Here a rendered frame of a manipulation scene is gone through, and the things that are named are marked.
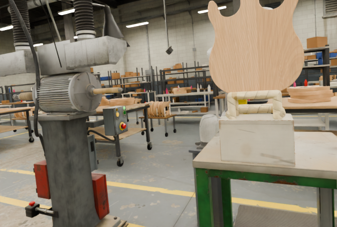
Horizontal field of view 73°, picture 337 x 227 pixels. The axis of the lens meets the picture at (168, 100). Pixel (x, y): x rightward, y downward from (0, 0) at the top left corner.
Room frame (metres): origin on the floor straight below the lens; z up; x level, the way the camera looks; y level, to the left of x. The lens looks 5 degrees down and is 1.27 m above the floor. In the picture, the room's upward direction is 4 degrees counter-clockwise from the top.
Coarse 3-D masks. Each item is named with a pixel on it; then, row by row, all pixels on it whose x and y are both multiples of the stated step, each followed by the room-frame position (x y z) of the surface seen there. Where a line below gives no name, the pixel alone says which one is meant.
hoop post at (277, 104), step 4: (276, 96) 0.83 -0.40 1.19; (280, 96) 0.83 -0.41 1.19; (272, 100) 0.85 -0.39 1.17; (276, 100) 0.83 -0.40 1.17; (280, 100) 0.83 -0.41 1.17; (276, 104) 0.83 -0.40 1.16; (280, 104) 0.83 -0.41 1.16; (276, 108) 0.83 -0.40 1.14; (280, 108) 0.83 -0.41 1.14; (276, 112) 0.83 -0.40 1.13; (276, 116) 0.83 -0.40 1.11; (280, 116) 0.83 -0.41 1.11
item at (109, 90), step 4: (104, 88) 1.37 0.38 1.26; (108, 88) 1.35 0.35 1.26; (112, 88) 1.34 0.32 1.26; (116, 88) 1.33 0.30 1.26; (96, 92) 1.38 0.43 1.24; (100, 92) 1.37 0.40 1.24; (104, 92) 1.36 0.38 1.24; (108, 92) 1.35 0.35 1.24; (112, 92) 1.34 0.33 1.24; (116, 92) 1.33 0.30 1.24
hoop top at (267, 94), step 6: (270, 90) 0.85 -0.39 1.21; (276, 90) 0.84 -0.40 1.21; (228, 96) 0.91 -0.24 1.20; (234, 96) 0.90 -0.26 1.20; (240, 96) 0.89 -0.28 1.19; (246, 96) 0.88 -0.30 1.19; (252, 96) 0.87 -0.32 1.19; (258, 96) 0.86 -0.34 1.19; (264, 96) 0.85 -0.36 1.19; (270, 96) 0.84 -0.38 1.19
